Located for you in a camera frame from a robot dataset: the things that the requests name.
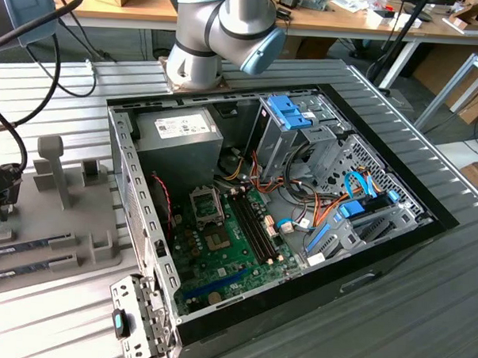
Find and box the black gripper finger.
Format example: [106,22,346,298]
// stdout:
[0,162,25,223]

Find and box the metal socket cover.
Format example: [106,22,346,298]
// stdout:
[187,183,228,229]

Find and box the CPU socket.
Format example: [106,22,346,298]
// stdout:
[202,223,234,254]

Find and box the grey parts rack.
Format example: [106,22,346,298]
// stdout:
[0,131,143,303]

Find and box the dark RAM stick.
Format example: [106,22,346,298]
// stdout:
[0,257,56,286]
[0,234,55,259]

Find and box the black case fan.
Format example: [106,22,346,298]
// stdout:
[147,170,182,242]

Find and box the grey power supply unit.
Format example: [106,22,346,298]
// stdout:
[130,103,226,213]

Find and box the black latch teal button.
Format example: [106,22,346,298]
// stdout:
[110,307,134,341]

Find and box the long wooden desk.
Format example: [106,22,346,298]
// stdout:
[0,0,478,94]

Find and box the blue expansion slot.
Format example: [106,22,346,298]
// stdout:
[182,265,249,304]

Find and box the green motherboard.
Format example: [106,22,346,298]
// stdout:
[165,181,308,322]

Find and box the black RAM slot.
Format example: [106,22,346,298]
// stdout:
[239,187,287,263]
[231,190,278,265]
[227,191,273,267]
[235,189,283,264]

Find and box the beige board connector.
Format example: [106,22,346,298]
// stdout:
[262,214,281,239]

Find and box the blue drive latch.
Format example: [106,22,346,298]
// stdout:
[266,93,319,132]

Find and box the black open PC case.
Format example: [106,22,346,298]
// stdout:
[94,74,466,358]

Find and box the white barcode sticker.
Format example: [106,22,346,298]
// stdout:
[306,252,328,269]

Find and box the grey disk bay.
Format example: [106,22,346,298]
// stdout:
[298,197,436,276]

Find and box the blue disk carrier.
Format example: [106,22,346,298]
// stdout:
[303,185,401,259]

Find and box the white paper box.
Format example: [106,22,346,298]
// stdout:
[365,8,424,32]

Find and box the black stand pole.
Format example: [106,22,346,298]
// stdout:
[364,0,430,93]

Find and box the large flat cardboard box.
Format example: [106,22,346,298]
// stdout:
[410,43,478,126]

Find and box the small cardboard box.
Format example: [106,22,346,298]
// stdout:
[459,159,478,189]

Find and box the open cardboard box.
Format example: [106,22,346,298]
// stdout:
[446,0,478,37]

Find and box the grey cable with plug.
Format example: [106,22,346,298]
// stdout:
[48,31,101,99]

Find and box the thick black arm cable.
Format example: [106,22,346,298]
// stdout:
[0,0,85,173]

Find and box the red twisted fan wire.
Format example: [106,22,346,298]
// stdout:
[147,173,176,235]

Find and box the grey card retainer bracket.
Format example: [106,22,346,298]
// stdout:
[106,272,185,358]

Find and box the yellow red wire bundle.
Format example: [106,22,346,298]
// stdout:
[221,149,291,199]

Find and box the thick black case cable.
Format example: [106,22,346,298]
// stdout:
[279,139,319,217]

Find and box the orange wire bundle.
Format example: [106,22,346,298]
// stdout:
[308,189,353,234]

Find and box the blue SATA wire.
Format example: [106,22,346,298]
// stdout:
[342,169,380,203]

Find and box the aluminium profile frame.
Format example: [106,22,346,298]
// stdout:
[413,50,478,135]

